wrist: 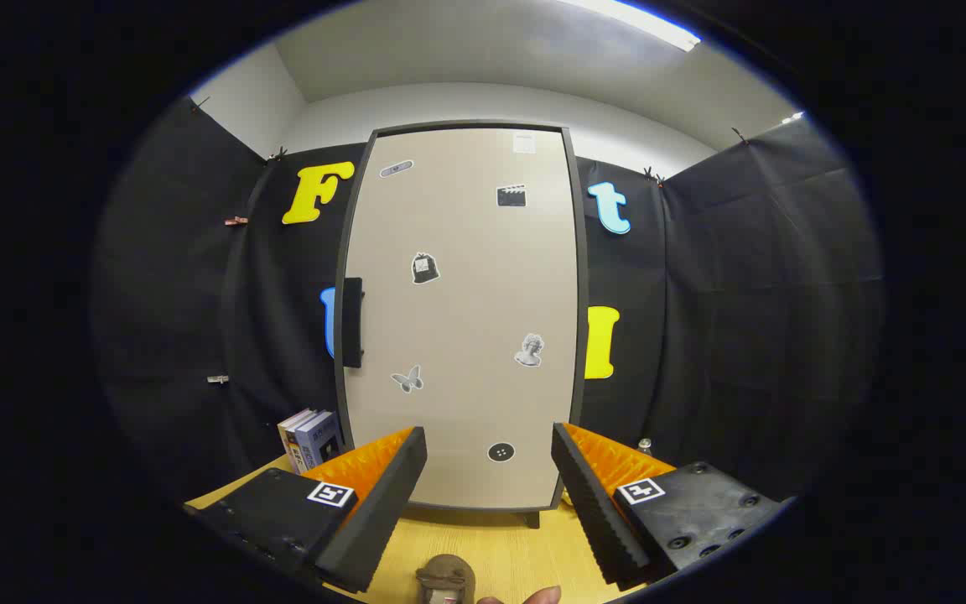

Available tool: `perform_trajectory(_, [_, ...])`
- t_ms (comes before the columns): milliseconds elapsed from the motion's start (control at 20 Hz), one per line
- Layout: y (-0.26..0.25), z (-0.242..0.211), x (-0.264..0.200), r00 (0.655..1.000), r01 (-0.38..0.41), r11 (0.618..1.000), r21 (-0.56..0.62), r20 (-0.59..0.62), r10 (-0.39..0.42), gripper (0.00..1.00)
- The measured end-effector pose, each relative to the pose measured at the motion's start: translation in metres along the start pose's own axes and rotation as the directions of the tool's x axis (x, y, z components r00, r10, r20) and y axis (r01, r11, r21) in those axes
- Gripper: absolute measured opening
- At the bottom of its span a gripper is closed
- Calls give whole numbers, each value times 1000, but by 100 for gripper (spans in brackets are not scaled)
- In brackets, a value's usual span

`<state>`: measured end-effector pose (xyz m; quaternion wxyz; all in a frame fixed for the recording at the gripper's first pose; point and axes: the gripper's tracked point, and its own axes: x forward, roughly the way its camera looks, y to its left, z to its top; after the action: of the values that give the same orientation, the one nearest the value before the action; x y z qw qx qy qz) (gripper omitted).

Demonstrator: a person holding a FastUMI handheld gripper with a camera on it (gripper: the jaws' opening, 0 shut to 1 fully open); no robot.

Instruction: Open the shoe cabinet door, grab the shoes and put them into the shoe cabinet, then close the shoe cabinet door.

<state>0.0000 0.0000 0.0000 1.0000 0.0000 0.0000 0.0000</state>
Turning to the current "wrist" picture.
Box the black door handle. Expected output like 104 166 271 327
342 278 364 368

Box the blue cover book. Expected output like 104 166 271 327
293 411 345 475

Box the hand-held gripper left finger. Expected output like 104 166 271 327
184 426 428 595

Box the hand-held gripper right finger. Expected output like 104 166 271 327
551 422 786 590

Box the dark grey shoe cabinet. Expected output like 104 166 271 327
334 122 590 529

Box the black backdrop cloth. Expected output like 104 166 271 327
93 96 882 504

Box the brown fuzzy shoe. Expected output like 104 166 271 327
414 554 477 604

